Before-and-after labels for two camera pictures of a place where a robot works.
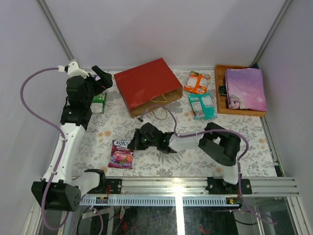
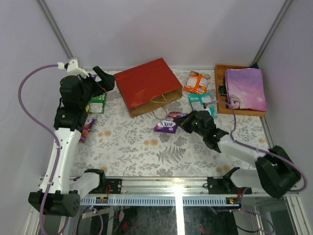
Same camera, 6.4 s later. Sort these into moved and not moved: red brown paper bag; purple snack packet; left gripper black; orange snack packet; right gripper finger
Moved: right gripper finger
Not moved: red brown paper bag; orange snack packet; left gripper black; purple snack packet
